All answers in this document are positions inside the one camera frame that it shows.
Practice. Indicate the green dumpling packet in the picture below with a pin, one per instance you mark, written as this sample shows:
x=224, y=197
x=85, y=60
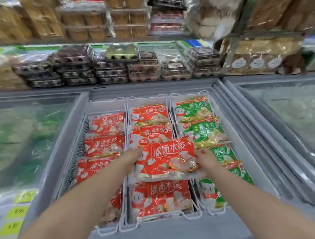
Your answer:
x=206, y=133
x=211, y=194
x=194, y=108
x=221, y=154

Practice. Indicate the clear bags of yellow cakes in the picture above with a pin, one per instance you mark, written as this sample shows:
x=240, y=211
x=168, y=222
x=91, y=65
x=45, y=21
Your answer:
x=24, y=22

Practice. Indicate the grey freezer with loose dumplings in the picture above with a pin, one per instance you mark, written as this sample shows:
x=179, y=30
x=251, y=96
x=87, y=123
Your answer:
x=246, y=78

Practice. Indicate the person's right forearm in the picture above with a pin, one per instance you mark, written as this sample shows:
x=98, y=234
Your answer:
x=258, y=204

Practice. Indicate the row of brown bread bags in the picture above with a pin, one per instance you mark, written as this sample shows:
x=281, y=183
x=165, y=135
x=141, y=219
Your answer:
x=278, y=14

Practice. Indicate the person's left forearm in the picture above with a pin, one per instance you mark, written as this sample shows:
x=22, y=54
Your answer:
x=81, y=204

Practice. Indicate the person's right hand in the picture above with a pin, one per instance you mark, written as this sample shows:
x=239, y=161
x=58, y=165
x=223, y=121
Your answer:
x=208, y=160

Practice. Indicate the stack of dark tray packs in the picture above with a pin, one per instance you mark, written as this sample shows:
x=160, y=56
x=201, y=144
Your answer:
x=73, y=71

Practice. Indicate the tan snack bag white label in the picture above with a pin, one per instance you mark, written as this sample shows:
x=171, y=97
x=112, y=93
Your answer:
x=274, y=61
x=236, y=62
x=257, y=62

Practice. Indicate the grey metal shelf rack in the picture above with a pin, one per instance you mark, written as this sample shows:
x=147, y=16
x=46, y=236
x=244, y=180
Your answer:
x=230, y=59

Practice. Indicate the tan bread bag green band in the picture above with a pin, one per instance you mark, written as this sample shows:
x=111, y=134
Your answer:
x=310, y=56

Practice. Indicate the black tray pack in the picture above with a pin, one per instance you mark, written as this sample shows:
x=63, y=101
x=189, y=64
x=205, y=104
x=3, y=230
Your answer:
x=167, y=3

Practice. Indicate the grey freezer with green front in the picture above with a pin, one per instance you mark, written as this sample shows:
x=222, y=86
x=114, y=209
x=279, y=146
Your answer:
x=152, y=88

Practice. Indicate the person's left hand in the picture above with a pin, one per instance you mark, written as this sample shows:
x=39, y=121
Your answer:
x=130, y=161

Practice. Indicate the stack of clear bun boxes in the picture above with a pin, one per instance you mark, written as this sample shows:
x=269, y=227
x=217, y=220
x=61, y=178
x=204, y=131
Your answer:
x=98, y=24

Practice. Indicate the white plastic freezer basket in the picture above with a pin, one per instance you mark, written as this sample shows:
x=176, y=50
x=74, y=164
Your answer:
x=147, y=99
x=192, y=94
x=103, y=104

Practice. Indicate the red dumpling packets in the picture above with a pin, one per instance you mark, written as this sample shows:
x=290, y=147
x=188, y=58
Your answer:
x=105, y=145

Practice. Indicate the clear packs with red labels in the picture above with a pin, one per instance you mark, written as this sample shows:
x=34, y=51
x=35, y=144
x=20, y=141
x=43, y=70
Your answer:
x=167, y=22

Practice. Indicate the green frozen bags under lid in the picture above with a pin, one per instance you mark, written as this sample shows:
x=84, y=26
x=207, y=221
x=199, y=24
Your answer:
x=29, y=135

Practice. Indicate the clear box of green cakes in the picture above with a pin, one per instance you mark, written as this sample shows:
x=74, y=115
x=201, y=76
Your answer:
x=121, y=53

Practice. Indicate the bags of white round buns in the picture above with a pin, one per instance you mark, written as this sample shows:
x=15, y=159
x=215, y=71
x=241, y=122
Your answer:
x=214, y=19

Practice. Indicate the freezer sliding glass lid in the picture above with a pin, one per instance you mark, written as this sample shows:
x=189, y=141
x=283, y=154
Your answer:
x=81, y=103

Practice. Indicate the clear sleeve with yellow tags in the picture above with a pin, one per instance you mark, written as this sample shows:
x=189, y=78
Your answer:
x=24, y=197

